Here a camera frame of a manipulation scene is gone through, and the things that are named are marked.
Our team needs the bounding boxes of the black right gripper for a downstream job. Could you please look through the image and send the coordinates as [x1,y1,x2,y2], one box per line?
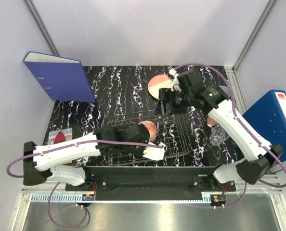
[153,88,193,116]

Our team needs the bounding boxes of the blue white patterned bowl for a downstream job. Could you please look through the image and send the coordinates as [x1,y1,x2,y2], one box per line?
[138,120,157,142]

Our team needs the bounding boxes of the pink beige plate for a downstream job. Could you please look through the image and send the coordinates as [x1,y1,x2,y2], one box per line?
[147,74,172,100]

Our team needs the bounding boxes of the pink plastic cup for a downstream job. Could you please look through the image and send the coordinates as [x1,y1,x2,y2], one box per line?
[207,115,218,127]

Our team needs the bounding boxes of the clear glass tumbler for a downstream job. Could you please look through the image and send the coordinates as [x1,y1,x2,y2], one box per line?
[209,126,229,146]

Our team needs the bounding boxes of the lavender plastic cup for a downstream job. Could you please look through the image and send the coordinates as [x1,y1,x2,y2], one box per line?
[219,86,231,97]

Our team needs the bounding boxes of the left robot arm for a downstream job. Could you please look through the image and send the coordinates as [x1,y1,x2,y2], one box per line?
[23,123,154,191]

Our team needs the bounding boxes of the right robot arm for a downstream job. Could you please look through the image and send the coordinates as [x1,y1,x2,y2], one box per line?
[155,69,284,191]

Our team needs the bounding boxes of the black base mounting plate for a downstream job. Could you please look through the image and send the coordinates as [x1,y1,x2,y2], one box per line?
[65,167,238,203]

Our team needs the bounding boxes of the picture card with red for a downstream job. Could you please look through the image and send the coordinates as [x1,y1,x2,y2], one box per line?
[47,128,72,145]

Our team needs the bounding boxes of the black wire dish rack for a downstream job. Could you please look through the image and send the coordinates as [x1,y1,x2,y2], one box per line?
[100,110,192,167]

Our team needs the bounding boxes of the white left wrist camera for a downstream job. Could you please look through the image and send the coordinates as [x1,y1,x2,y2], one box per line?
[143,142,166,161]

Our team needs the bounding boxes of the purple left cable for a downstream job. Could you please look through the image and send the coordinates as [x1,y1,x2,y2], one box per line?
[7,141,163,178]

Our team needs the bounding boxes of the purple cable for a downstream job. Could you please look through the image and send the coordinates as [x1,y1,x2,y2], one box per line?
[7,141,163,178]
[174,63,286,188]

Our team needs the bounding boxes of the purple ring binder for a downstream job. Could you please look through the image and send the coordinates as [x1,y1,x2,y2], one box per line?
[23,51,95,103]

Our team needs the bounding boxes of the blue ring binder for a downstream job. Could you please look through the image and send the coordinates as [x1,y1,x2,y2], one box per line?
[243,90,286,166]

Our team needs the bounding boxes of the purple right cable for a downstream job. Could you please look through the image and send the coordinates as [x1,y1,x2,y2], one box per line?
[174,63,286,188]

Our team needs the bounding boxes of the white slotted cable duct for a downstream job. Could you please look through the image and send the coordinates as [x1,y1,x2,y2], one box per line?
[31,193,95,203]

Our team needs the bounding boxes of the aluminium frame post right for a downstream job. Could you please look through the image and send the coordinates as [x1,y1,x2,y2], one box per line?
[232,0,278,72]

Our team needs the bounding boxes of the aluminium frame post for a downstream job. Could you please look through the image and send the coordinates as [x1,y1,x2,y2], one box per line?
[232,0,278,72]
[23,0,60,56]

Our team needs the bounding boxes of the aluminium frame post left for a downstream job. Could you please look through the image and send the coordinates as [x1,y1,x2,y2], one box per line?
[23,0,60,56]

